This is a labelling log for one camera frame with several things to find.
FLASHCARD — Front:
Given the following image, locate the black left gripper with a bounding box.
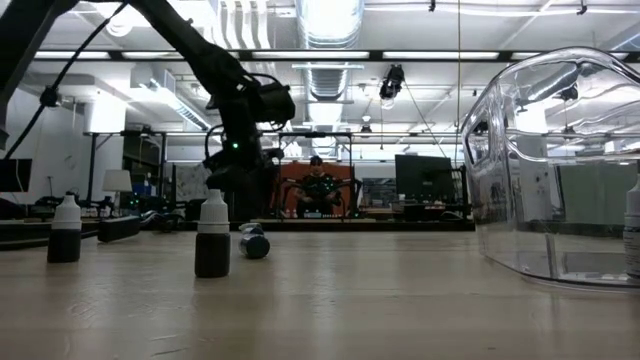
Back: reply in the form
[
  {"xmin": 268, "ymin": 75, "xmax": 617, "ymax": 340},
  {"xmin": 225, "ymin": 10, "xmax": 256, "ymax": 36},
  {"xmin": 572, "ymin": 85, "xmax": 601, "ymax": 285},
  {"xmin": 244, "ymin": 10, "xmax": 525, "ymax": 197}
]
[{"xmin": 205, "ymin": 148, "xmax": 282, "ymax": 221}]

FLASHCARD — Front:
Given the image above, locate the orange partition panel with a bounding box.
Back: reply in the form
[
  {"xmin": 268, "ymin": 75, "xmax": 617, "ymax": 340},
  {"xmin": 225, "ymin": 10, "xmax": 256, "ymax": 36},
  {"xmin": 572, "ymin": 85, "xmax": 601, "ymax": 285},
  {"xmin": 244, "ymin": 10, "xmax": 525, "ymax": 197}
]
[{"xmin": 278, "ymin": 161, "xmax": 354, "ymax": 220}]

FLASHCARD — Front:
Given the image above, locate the person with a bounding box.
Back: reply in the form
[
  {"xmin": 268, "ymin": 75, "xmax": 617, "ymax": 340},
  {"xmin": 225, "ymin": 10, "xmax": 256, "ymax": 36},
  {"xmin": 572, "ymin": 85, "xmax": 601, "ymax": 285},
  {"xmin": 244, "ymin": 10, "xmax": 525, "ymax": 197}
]
[{"xmin": 292, "ymin": 154, "xmax": 346, "ymax": 220}]

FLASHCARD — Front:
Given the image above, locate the small gray screen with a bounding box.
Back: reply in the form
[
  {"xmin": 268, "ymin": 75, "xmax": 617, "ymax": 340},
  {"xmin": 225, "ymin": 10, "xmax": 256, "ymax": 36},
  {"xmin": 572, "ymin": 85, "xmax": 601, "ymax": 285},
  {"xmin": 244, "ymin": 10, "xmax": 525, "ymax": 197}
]
[{"xmin": 361, "ymin": 177, "xmax": 397, "ymax": 202}]

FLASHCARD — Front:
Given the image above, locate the white shade table lamp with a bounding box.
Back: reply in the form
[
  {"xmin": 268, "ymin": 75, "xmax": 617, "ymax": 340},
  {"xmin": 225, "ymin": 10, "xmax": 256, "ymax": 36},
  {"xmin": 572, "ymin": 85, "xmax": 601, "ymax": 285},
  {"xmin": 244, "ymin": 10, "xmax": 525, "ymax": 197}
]
[{"xmin": 101, "ymin": 168, "xmax": 134, "ymax": 217}]

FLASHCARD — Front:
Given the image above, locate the black rig crossbar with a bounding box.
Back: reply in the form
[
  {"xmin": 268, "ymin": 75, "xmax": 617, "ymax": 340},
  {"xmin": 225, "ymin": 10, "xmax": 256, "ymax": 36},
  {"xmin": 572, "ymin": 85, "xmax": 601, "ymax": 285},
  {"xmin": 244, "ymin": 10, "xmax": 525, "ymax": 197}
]
[{"xmin": 32, "ymin": 48, "xmax": 640, "ymax": 64}]

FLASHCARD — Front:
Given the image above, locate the dark flat screen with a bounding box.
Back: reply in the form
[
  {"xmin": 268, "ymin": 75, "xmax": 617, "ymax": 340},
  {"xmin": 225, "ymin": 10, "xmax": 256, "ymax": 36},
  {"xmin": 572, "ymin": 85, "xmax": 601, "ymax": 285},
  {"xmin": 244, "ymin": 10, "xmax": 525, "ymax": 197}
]
[{"xmin": 0, "ymin": 158, "xmax": 34, "ymax": 194}]

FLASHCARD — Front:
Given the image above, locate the clear plastic container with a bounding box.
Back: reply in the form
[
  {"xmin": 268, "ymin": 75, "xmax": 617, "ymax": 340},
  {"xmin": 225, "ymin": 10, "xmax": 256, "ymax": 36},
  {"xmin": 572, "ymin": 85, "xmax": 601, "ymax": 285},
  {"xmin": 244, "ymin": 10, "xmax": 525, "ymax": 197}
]
[{"xmin": 459, "ymin": 46, "xmax": 640, "ymax": 292}]

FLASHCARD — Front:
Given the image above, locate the black background rig frame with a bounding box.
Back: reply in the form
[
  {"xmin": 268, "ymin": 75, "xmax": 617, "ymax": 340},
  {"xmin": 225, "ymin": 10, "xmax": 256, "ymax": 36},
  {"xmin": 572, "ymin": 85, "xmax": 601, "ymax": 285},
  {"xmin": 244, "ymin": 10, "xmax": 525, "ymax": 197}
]
[{"xmin": 276, "ymin": 130, "xmax": 355, "ymax": 221}]

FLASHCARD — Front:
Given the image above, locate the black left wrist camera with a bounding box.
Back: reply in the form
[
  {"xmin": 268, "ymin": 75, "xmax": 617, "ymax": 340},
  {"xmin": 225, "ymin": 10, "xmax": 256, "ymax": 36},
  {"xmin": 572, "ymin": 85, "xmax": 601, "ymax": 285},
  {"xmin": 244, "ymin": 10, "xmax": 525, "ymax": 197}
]
[{"xmin": 257, "ymin": 81, "xmax": 297, "ymax": 126}]

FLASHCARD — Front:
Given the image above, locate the black cable with inline switch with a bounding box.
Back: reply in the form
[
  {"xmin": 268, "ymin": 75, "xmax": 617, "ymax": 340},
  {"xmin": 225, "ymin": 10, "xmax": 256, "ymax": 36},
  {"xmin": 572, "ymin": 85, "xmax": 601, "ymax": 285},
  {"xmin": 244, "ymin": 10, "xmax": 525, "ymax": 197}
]
[{"xmin": 97, "ymin": 209, "xmax": 189, "ymax": 244}]

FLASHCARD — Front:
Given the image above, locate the black table frame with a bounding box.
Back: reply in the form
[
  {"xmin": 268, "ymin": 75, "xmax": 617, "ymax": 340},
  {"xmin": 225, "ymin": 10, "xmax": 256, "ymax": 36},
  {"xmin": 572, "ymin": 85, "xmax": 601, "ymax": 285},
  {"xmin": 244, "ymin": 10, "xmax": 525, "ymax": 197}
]
[{"xmin": 0, "ymin": 218, "xmax": 476, "ymax": 251}]

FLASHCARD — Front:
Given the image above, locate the black hanging camera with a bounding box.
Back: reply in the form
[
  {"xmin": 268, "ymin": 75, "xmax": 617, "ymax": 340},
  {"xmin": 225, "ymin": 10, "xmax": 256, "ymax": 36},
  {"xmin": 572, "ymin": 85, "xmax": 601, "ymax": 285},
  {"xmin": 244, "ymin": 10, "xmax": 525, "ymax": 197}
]
[{"xmin": 378, "ymin": 63, "xmax": 407, "ymax": 101}]

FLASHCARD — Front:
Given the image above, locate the silver air duct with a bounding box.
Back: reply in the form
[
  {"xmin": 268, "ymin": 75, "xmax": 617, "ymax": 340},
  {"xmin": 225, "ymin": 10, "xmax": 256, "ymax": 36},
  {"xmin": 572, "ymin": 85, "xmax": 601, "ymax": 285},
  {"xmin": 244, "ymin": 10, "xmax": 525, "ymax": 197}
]
[{"xmin": 293, "ymin": 0, "xmax": 367, "ymax": 104}]

